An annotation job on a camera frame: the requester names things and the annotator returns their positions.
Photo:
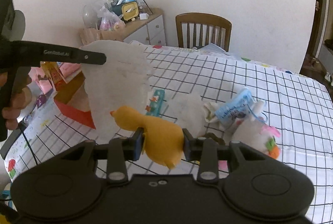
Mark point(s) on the white plush bunny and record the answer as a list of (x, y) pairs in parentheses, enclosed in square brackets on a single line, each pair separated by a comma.
[(251, 130)]

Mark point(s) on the blue cloth on chair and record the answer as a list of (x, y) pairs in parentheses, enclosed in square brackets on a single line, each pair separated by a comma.
[(210, 48)]

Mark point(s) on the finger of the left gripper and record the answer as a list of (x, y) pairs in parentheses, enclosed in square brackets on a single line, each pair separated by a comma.
[(91, 57)]

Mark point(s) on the cardboard box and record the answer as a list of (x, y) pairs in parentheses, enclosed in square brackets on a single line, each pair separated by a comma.
[(89, 35)]

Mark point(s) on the white soft cloth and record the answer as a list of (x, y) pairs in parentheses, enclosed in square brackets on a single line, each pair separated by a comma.
[(121, 81)]

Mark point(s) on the pink folded cloth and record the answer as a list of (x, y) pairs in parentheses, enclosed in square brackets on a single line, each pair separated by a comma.
[(40, 76)]

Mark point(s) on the blue white packet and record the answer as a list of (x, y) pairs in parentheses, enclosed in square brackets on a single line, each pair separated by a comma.
[(236, 108)]

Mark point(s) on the white drawer cabinet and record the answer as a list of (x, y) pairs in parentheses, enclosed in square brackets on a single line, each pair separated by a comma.
[(150, 31)]

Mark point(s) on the clear glass dome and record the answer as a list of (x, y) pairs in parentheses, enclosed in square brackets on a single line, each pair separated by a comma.
[(90, 17)]

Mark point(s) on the plastic bag of items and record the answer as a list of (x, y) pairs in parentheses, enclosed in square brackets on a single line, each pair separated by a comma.
[(109, 20)]

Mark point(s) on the grey desk lamp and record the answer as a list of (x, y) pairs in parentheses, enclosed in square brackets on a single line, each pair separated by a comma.
[(18, 26)]

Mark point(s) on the white booklet with pictures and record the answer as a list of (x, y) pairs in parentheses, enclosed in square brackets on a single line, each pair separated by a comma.
[(155, 102)]

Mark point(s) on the black grid white tablecloth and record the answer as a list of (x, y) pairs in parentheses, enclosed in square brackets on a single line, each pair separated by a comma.
[(299, 107)]

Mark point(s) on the person's left hand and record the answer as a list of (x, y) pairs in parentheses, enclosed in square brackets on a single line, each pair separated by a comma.
[(18, 102)]

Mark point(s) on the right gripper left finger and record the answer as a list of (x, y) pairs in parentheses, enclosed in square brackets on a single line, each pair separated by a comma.
[(121, 150)]

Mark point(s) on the red storage box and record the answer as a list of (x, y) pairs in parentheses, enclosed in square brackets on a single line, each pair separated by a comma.
[(73, 102)]

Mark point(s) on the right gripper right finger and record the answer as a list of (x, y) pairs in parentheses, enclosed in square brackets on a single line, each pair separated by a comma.
[(208, 153)]

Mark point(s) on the wooden chair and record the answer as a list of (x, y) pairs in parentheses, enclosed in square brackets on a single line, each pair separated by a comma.
[(197, 29)]

